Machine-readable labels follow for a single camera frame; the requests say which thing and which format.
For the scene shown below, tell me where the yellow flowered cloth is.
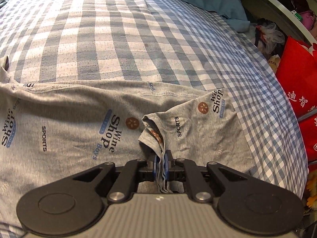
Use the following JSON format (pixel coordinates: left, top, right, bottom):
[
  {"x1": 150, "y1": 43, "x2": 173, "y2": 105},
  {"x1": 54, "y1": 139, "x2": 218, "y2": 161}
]
[{"x1": 305, "y1": 172, "x2": 317, "y2": 208}]

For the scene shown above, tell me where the white shelf unit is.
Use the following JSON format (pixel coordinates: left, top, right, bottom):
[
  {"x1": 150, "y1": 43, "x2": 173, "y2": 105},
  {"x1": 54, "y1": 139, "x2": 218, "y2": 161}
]
[{"x1": 238, "y1": 0, "x2": 317, "y2": 44}]

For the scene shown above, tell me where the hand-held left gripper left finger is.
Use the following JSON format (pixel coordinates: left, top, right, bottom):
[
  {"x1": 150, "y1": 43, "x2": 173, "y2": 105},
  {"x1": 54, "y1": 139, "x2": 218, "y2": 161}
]
[{"x1": 69, "y1": 154, "x2": 160, "y2": 202}]

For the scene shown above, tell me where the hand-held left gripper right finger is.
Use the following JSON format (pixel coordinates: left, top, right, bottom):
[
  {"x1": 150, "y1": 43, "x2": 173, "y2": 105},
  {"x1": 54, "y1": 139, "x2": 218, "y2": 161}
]
[{"x1": 163, "y1": 150, "x2": 248, "y2": 202}]

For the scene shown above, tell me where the pink bag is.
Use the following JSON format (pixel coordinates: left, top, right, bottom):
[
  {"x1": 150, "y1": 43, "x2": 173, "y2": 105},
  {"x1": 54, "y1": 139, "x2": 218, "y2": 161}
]
[{"x1": 298, "y1": 10, "x2": 317, "y2": 31}]

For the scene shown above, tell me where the grey printed t-shirt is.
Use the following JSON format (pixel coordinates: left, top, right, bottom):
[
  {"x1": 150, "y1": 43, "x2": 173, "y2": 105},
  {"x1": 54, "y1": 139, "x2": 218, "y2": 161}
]
[{"x1": 0, "y1": 56, "x2": 255, "y2": 228}]

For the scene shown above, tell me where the red bag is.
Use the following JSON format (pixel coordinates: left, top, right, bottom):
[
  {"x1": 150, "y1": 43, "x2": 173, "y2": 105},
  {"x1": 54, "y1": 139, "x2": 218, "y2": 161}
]
[{"x1": 275, "y1": 36, "x2": 317, "y2": 165}]

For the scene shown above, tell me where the plain blue blanket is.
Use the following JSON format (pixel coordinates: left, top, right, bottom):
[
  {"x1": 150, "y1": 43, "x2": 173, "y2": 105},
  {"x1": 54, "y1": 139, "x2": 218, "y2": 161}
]
[{"x1": 125, "y1": 0, "x2": 250, "y2": 33}]

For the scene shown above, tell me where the blue checked bed sheet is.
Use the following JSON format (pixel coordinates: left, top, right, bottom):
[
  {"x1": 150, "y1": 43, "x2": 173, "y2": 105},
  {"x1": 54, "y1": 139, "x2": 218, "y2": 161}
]
[{"x1": 0, "y1": 0, "x2": 310, "y2": 238}]

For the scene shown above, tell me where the crumpled plastic bag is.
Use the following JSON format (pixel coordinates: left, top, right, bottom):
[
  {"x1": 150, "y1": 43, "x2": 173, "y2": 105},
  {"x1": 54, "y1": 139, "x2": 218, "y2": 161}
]
[{"x1": 255, "y1": 22, "x2": 286, "y2": 56}]

